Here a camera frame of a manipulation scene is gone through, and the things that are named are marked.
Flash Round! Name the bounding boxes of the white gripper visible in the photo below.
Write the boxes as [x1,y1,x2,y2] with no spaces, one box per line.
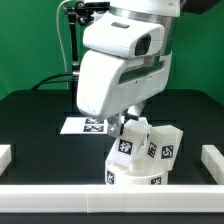
[77,12,173,138]

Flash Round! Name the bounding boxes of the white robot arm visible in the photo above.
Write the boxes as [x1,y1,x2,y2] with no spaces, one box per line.
[77,0,221,137]

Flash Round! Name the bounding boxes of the white marker sheet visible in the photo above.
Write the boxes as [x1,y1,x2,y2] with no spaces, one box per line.
[60,117,108,135]

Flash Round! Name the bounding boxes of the black cables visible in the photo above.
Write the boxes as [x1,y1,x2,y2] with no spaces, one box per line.
[31,72,81,91]

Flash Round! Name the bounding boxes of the white front rail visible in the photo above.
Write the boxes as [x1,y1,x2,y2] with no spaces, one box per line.
[0,185,224,213]

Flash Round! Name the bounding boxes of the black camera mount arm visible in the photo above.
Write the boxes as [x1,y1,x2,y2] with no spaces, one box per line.
[63,0,111,91]

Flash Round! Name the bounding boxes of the white left rail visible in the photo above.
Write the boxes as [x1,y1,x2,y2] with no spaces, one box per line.
[0,145,12,176]

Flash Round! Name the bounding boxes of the white cable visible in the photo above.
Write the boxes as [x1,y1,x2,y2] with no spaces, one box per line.
[55,0,72,74]

